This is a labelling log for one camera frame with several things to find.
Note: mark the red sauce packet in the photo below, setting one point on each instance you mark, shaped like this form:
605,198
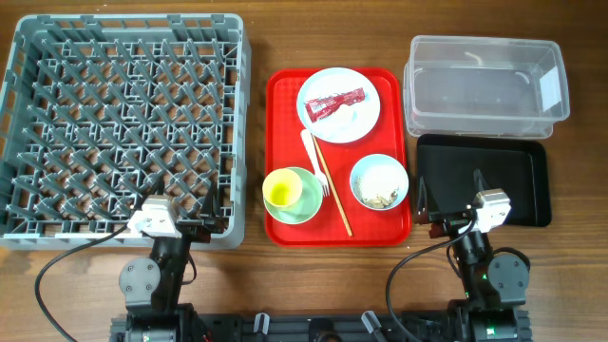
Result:
321,108

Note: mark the white plastic fork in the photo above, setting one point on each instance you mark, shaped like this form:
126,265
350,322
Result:
308,142

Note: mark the light blue bowl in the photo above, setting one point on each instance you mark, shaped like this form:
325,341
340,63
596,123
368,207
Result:
375,160

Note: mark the green bowl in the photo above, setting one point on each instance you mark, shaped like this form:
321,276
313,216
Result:
307,206

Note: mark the yellow plastic cup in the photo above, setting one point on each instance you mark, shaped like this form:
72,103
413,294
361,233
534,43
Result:
282,188

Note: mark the clear plastic bin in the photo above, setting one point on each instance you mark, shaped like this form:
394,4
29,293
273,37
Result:
484,86

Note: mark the light blue plate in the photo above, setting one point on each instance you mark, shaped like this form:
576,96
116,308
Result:
350,122

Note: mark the rice food waste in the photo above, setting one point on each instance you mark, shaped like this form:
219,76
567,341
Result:
378,186

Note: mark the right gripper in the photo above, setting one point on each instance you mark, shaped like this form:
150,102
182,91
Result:
448,224

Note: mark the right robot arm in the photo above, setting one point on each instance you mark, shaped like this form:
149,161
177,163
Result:
494,280

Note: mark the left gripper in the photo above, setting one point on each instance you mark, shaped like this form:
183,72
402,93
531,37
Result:
211,221

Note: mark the black waste tray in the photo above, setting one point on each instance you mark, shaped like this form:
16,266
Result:
518,167

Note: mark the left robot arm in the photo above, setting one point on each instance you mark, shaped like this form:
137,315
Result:
152,285

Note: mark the wooden chopstick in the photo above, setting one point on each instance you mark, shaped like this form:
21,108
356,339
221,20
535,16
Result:
332,188

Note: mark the grey dishwasher rack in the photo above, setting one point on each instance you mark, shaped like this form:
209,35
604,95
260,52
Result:
98,109

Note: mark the red serving tray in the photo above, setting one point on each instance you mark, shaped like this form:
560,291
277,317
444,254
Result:
284,148

